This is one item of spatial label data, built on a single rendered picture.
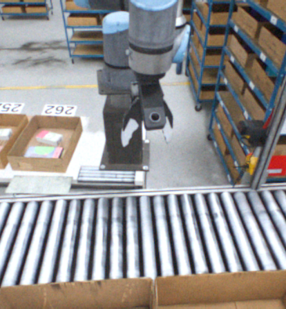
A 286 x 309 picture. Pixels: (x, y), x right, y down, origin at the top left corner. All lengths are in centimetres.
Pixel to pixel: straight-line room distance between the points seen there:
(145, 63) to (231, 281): 61
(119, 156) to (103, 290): 79
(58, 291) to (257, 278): 53
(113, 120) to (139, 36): 83
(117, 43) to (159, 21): 66
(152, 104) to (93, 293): 54
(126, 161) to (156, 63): 98
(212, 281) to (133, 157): 82
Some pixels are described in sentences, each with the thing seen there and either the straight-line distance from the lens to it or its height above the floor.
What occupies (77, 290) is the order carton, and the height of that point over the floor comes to 101.
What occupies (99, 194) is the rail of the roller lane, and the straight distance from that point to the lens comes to 142.
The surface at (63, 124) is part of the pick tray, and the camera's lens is 183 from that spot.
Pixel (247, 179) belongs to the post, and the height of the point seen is 78.
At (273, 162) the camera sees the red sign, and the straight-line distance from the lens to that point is 149.
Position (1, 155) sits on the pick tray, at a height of 83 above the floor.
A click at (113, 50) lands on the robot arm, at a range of 124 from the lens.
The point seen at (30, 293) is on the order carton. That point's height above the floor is 101.
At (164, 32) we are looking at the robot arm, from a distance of 58.
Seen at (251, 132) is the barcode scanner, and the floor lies 107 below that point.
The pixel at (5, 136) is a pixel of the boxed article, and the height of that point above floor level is 79.
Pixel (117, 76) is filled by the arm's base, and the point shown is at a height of 125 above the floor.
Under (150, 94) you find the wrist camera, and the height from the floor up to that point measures 149.
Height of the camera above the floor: 178
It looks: 40 degrees down
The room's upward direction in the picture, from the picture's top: straight up
